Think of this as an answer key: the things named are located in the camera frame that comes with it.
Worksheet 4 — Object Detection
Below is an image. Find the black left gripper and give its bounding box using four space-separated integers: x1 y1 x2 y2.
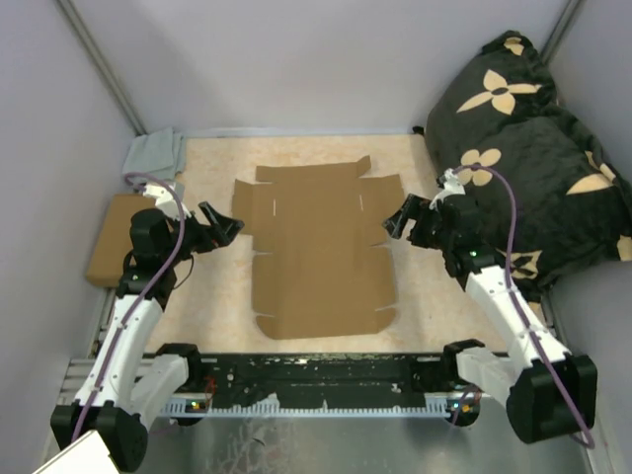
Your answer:
161 201 244 267

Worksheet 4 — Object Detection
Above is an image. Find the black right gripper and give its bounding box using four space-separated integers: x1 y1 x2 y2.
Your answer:
383 195 454 252

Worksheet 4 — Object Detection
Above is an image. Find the brown cardboard box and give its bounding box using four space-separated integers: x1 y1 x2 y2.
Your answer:
86 194 154 288
232 156 404 340

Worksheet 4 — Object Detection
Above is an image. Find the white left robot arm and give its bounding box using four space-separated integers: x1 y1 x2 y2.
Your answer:
50 201 244 473

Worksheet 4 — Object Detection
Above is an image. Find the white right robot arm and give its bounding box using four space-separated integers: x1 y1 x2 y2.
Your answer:
383 195 597 447

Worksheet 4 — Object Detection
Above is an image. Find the folded brown cardboard box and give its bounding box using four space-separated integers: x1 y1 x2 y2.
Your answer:
86 194 154 288

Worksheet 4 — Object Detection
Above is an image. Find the grey folded cloth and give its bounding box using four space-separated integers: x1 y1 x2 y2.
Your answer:
121 127 186 185

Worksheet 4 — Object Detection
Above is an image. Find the black floral pillow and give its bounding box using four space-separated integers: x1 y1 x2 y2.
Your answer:
423 31 631 302

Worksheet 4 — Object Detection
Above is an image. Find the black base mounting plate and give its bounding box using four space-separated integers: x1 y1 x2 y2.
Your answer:
176 353 466 410

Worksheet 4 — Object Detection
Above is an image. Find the white board corner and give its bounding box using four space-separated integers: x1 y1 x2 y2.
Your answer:
36 431 119 474

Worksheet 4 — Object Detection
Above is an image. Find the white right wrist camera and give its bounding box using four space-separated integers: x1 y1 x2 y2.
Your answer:
430 168 465 210

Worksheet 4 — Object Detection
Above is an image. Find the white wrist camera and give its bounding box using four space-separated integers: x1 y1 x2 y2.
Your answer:
141 182 191 220
430 168 465 210

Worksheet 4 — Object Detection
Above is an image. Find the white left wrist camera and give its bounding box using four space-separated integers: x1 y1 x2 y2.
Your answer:
141 182 191 220

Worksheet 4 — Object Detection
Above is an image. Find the white slotted cable duct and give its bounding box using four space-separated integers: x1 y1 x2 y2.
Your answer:
157 394 470 417

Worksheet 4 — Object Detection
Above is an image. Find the aluminium rail frame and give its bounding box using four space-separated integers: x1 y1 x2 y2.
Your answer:
58 290 601 396

